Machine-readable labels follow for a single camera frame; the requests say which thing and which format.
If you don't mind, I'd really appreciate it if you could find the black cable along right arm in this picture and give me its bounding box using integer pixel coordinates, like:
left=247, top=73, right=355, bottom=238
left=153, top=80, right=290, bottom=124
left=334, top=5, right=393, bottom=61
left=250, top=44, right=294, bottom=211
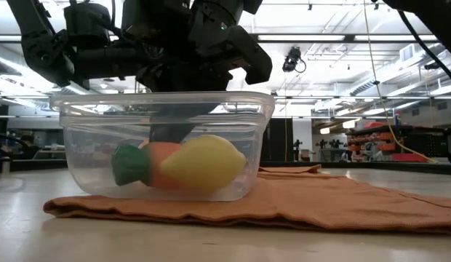
left=395, top=9, right=451, bottom=88

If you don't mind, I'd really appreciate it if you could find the black background pillar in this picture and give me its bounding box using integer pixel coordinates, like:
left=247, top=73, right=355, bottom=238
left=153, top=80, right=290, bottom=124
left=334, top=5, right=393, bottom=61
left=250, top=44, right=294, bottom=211
left=269, top=118, right=295, bottom=163

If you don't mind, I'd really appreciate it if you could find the white ceiling air vent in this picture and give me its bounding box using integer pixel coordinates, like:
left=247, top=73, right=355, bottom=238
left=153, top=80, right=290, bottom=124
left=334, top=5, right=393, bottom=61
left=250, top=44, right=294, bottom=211
left=399, top=43, right=416, bottom=63

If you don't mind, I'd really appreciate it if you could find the black shelf with orange bins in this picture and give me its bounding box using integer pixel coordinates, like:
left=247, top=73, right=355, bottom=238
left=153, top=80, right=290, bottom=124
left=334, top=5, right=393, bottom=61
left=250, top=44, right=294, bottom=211
left=346, top=122, right=451, bottom=164

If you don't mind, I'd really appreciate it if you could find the silver ceiling air duct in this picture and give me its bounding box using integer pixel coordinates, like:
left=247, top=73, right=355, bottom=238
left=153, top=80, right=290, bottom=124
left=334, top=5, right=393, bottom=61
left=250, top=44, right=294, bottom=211
left=348, top=43, right=451, bottom=96

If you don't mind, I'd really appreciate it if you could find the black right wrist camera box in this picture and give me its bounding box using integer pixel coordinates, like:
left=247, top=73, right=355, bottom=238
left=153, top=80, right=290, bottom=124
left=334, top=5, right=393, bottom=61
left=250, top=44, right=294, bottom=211
left=119, top=0, right=192, bottom=47

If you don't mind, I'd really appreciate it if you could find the orange cloth mat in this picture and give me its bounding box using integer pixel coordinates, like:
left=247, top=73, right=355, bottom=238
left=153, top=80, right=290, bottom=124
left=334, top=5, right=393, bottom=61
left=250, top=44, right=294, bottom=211
left=42, top=164, right=451, bottom=234

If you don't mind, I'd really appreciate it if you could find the yellow hanging cord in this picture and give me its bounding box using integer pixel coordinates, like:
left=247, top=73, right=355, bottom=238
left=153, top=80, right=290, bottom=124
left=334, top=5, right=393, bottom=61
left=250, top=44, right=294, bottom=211
left=362, top=0, right=439, bottom=164

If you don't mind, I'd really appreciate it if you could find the dark background equipment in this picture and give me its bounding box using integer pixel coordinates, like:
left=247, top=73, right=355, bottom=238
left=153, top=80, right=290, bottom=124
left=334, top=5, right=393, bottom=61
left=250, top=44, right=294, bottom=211
left=0, top=105, right=41, bottom=172

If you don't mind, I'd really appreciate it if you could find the orange toy carrot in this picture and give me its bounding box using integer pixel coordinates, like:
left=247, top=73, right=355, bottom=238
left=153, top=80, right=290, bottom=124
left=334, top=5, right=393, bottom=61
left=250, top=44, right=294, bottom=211
left=111, top=139, right=192, bottom=191

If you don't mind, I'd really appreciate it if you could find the clear plastic tupperware container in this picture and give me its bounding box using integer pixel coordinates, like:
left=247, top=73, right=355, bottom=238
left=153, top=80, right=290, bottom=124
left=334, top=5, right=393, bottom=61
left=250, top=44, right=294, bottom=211
left=49, top=90, right=276, bottom=202

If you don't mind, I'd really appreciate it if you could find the red storage bin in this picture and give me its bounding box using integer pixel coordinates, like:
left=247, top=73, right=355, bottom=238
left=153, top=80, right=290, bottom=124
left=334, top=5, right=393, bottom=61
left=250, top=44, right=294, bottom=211
left=391, top=152, right=429, bottom=163

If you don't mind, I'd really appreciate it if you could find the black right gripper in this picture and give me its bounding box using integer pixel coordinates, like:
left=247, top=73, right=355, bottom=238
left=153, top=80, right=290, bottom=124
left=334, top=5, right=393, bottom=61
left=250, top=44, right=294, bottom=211
left=136, top=0, right=274, bottom=143

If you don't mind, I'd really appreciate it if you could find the yellow toy lemon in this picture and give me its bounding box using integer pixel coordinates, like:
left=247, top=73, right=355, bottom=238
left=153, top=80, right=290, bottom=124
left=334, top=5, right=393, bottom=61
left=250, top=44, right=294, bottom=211
left=159, top=134, right=247, bottom=194

